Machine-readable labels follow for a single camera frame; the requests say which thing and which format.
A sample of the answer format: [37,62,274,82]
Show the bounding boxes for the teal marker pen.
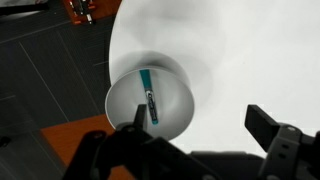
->
[139,69,160,126]

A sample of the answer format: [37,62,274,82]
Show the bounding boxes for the white round bowl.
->
[104,50,196,141]

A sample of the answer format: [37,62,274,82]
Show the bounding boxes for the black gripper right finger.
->
[244,104,320,180]

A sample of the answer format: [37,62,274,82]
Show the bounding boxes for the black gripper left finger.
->
[63,103,214,180]

